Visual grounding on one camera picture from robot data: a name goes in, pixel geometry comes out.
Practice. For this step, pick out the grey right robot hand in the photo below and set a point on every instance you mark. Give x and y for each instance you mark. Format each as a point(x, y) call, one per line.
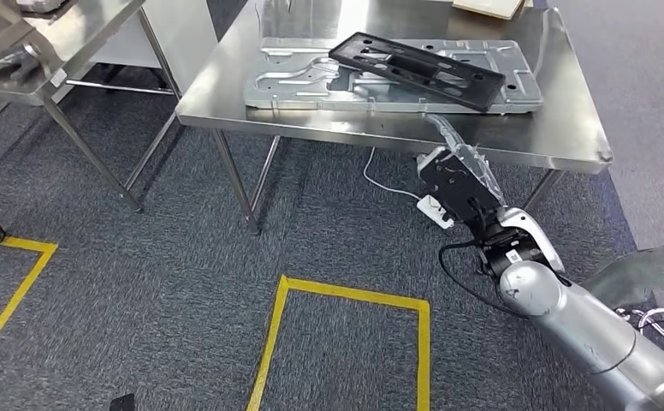
point(479, 167)

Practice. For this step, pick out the black plastic plate holder part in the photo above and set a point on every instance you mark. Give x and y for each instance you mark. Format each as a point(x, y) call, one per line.
point(479, 85)

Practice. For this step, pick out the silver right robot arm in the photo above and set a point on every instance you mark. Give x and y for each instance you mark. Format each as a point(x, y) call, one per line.
point(581, 329)

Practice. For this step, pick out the stainless steel workbench table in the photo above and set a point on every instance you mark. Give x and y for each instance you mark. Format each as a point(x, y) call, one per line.
point(564, 125)

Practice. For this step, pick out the small black robot part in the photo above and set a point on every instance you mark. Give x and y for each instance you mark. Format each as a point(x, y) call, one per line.
point(122, 404)

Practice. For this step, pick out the white power strip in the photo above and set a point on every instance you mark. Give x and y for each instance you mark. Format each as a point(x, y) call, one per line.
point(431, 213)

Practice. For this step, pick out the open cardboard box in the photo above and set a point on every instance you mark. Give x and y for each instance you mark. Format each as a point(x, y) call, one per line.
point(490, 7)

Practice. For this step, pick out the yellow floor tape square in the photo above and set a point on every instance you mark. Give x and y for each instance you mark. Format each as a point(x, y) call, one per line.
point(422, 352)

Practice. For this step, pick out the grey chair chrome base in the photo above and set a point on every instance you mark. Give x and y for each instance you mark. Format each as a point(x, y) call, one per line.
point(644, 272)

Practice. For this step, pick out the grey stamped metal panel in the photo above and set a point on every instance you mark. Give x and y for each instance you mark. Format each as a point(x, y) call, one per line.
point(40, 4)
point(286, 91)

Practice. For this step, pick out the white cabinet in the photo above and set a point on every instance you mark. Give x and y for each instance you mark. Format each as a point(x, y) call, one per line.
point(184, 34)

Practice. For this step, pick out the stainless steel side table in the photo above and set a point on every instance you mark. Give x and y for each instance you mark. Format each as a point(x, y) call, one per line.
point(82, 34)

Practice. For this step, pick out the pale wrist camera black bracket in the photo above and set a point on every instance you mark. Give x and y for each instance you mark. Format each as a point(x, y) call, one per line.
point(457, 187)

